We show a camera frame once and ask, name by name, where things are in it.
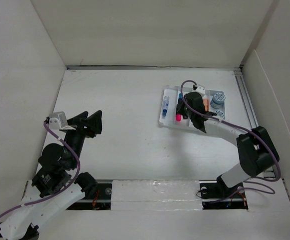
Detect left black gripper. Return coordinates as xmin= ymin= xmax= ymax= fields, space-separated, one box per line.
xmin=63 ymin=109 xmax=102 ymax=168

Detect pink cap black highlighter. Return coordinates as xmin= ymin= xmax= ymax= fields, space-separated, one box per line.
xmin=175 ymin=114 xmax=182 ymax=122

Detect clear glue bottle blue cap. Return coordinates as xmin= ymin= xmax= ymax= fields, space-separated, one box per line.
xmin=162 ymin=95 xmax=170 ymax=118

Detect orange translucent marker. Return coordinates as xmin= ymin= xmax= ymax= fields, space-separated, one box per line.
xmin=203 ymin=98 xmax=209 ymax=112

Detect blue round jar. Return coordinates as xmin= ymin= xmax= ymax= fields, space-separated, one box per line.
xmin=210 ymin=92 xmax=226 ymax=109
xmin=215 ymin=110 xmax=225 ymax=119

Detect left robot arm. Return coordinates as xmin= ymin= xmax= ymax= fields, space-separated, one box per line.
xmin=0 ymin=110 xmax=102 ymax=240

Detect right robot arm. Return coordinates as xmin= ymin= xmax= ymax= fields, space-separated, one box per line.
xmin=176 ymin=91 xmax=280 ymax=204

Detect white divided organizer tray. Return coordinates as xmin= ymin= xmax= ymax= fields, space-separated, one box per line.
xmin=159 ymin=85 xmax=226 ymax=133

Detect white foam block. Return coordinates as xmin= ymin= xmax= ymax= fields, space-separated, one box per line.
xmin=111 ymin=180 xmax=202 ymax=212

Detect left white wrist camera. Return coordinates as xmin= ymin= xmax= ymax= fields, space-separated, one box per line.
xmin=44 ymin=111 xmax=75 ymax=131

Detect aluminium rail back edge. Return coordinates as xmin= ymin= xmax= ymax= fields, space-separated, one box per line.
xmin=67 ymin=65 xmax=241 ymax=71

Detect aluminium rail right side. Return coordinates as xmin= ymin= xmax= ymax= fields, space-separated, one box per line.
xmin=234 ymin=69 xmax=274 ymax=173

